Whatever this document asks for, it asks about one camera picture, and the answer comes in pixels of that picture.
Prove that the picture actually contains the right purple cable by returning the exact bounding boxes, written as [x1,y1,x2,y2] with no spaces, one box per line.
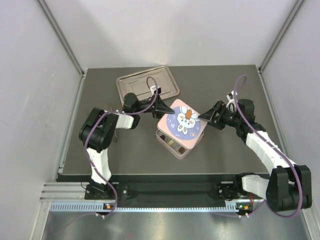
[233,74,305,219]

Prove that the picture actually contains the white cable duct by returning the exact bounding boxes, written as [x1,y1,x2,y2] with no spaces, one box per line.
[49,202,252,213]

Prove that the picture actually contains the silver tin lid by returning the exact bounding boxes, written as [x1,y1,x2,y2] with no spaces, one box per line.
[157,99,207,150]

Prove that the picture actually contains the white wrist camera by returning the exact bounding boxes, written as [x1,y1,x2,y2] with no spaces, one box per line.
[149,85,162,95]
[226,90,238,109]

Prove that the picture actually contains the pink square tin box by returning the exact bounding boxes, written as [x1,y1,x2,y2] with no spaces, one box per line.
[155,129,205,160]

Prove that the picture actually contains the metal tongs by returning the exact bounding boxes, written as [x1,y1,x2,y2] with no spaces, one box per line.
[112,131,118,143]

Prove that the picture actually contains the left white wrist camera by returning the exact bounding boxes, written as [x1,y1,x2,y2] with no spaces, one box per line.
[149,85,162,95]

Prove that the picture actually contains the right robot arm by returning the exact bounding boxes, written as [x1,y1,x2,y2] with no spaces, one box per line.
[199,99,312,212]

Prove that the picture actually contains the silver metal tray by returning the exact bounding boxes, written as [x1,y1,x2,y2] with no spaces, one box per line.
[115,65,180,104]

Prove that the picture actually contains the milk brown chocolate block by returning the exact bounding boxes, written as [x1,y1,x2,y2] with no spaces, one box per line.
[178,147,184,154]

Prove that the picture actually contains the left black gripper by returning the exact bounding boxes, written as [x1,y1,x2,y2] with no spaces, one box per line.
[134,93,175,118]

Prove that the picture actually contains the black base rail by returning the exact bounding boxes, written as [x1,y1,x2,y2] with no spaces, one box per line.
[84,173,256,207]

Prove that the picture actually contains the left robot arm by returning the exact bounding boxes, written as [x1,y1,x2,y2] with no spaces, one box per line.
[79,92,175,199]

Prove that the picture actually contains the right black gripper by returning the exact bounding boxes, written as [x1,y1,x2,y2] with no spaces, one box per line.
[199,100,242,130]

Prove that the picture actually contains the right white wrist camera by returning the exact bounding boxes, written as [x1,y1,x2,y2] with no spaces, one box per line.
[226,90,238,109]

